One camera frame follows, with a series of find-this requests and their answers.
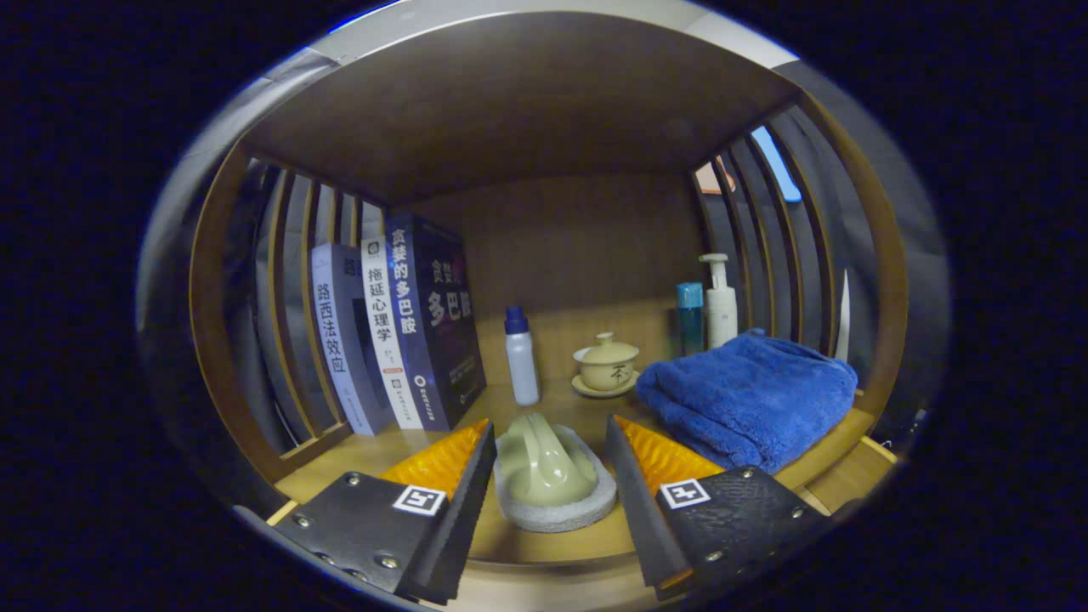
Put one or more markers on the wooden countertop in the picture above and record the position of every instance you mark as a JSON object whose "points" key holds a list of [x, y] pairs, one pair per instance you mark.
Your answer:
{"points": [[552, 548]]}

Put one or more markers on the blue folded towel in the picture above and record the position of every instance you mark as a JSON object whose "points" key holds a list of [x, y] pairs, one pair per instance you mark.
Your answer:
{"points": [[748, 395]]}

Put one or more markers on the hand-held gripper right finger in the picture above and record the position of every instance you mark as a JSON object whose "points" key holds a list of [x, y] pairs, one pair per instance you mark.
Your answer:
{"points": [[637, 510]]}

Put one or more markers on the teal bottle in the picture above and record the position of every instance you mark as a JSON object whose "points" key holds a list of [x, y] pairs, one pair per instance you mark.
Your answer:
{"points": [[690, 323]]}

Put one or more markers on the wooden cabinet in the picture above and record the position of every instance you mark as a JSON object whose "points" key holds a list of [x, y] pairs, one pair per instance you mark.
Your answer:
{"points": [[544, 110]]}

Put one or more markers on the white pump bottle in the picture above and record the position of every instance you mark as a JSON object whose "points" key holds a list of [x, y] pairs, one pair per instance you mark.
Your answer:
{"points": [[721, 314]]}

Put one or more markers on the white book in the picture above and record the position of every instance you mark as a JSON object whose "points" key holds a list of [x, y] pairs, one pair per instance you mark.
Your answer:
{"points": [[387, 340]]}

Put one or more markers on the dark blue book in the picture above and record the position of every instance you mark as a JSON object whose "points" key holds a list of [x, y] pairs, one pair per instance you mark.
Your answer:
{"points": [[442, 331]]}

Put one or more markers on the pale blue book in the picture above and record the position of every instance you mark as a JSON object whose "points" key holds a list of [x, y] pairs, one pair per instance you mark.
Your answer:
{"points": [[336, 340]]}

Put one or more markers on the beige lidded teacup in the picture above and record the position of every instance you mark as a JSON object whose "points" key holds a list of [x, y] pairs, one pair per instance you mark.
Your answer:
{"points": [[605, 365]]}

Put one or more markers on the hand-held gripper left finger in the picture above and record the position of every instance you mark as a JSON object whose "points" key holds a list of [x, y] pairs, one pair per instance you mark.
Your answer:
{"points": [[463, 510]]}

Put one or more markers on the white bottle with blue cap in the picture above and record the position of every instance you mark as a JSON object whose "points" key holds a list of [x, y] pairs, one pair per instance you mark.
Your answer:
{"points": [[522, 365]]}

